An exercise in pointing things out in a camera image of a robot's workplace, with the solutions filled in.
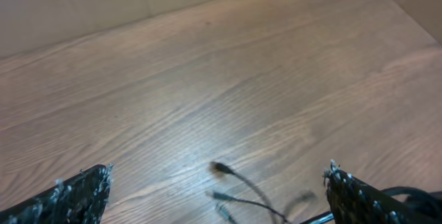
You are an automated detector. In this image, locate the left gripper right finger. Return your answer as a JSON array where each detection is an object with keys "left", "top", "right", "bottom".
[{"left": 324, "top": 160, "right": 441, "bottom": 224}]

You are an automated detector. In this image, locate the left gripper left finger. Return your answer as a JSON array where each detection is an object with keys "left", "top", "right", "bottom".
[{"left": 1, "top": 164, "right": 113, "bottom": 224}]

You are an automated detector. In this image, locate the thin black cable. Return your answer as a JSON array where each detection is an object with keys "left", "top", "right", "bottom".
[{"left": 206, "top": 160, "right": 317, "bottom": 224}]

